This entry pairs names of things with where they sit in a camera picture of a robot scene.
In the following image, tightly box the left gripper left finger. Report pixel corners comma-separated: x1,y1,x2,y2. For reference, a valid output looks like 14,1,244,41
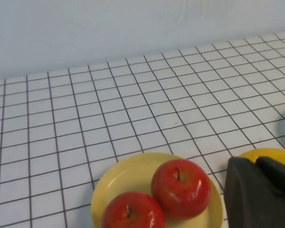
225,156,285,228

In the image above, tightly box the yellow round plate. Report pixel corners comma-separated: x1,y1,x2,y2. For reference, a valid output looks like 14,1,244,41
90,152,224,228

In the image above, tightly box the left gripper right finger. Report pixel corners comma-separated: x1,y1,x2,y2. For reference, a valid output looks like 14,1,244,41
256,156,285,204

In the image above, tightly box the white grid tablecloth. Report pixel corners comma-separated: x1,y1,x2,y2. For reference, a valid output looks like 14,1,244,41
0,30,285,228

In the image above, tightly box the yellow banana with green tip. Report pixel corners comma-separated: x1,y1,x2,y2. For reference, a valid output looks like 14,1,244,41
237,147,285,167

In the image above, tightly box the red apple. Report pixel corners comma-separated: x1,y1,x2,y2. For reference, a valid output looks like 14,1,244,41
151,158,211,220
101,191,167,228

